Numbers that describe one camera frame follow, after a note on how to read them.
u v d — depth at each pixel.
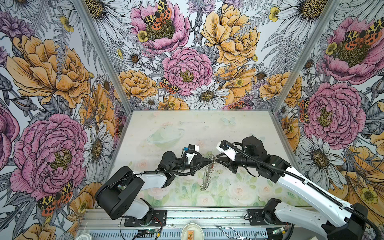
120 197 0.44
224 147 0.59
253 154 0.55
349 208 0.40
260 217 0.75
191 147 0.64
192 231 0.69
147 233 0.73
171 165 0.64
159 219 0.73
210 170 0.69
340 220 0.39
